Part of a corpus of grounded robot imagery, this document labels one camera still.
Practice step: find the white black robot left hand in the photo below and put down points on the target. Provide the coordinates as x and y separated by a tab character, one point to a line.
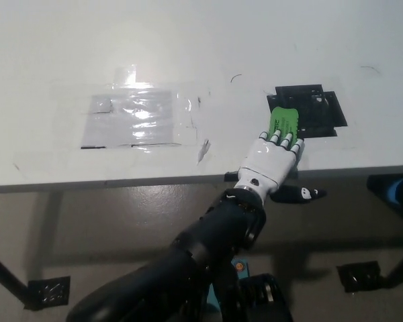
268	161

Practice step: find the green whiteboard eraser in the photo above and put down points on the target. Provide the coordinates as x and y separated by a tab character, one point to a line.
283	120

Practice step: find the black robot body blocks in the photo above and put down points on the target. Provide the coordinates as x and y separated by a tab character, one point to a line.
258	298

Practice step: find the small clear tape scrap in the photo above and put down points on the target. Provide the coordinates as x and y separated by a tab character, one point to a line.
203	152

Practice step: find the black tape square patch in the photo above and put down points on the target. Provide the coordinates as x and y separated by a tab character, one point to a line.
322	110

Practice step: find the teal router box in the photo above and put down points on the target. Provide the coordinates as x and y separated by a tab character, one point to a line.
241	268

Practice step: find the black object with blue patch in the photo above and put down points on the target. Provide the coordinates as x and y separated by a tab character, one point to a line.
399	194

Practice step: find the clear tape patch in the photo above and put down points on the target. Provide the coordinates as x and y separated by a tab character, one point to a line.
137	117

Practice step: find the black table foot plate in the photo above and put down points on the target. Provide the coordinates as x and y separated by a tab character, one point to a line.
359	276

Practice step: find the black left floor plate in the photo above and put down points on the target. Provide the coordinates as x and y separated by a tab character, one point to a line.
48	292

